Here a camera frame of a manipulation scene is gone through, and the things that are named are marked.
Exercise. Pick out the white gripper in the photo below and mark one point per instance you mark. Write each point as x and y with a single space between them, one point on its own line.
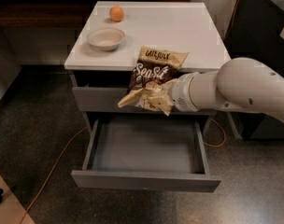
179 92

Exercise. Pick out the brown and cream chip bag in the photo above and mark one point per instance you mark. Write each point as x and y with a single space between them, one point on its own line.
152 65

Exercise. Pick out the grey drawer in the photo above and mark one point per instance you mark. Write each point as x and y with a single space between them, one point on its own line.
146 152
99 99

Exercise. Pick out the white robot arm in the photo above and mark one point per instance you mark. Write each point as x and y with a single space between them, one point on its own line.
240 85

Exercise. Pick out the grey drawer cabinet white top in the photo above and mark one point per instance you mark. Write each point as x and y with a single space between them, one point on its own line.
181 27

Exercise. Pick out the grey top drawer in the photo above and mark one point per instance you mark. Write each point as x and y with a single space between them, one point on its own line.
99 99

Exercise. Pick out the white paper bowl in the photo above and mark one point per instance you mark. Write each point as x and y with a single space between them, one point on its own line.
105 39

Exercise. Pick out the orange fruit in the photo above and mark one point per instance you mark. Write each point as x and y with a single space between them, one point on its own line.
116 14

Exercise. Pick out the dark cabinet on right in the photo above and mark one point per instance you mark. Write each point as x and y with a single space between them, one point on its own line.
254 32

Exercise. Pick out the dark wooden shelf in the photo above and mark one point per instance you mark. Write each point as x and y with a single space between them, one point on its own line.
51 13

